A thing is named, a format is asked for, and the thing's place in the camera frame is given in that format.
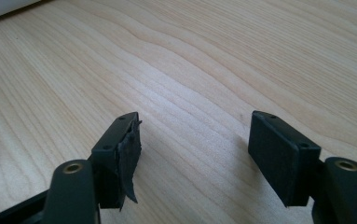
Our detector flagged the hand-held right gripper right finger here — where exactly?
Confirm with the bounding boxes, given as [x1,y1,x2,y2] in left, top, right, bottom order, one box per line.
[248,110,323,208]

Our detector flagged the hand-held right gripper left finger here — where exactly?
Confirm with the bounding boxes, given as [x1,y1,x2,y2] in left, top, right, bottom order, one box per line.
[89,111,143,212]

